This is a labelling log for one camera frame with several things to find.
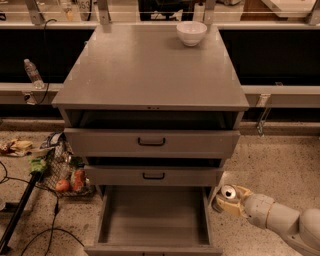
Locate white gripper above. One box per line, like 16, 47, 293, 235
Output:
213, 186, 275, 229

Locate redbull can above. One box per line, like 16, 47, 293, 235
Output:
221, 185, 237, 200

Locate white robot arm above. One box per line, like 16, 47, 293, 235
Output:
212, 185, 320, 256

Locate grey open bottom drawer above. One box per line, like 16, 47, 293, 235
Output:
85, 186, 222, 256

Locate grey drawer cabinet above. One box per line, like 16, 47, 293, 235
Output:
51, 23, 250, 201

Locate grey middle drawer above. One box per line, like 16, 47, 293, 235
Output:
85, 166, 223, 187

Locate grey top drawer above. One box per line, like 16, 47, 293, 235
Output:
64, 128, 240, 159

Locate red snack bag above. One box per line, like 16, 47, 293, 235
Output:
71, 169, 86, 192

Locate white ceramic bowl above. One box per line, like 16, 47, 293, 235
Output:
176, 21, 207, 46

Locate red apple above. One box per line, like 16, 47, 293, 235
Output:
55, 179, 70, 192

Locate black metal pole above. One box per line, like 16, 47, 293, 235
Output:
0, 173, 41, 256

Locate green snack packet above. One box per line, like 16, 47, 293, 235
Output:
30, 157, 47, 174

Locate yellow food wrapper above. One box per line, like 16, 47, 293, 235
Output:
0, 139, 32, 157

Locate clear plastic water bottle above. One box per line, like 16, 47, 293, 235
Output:
24, 59, 45, 90

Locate metal clamp bracket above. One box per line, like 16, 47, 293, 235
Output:
256, 94, 271, 137

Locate wire mesh basket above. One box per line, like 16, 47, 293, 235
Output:
42, 140, 95, 197

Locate black floor cable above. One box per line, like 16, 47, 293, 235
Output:
0, 161, 85, 256

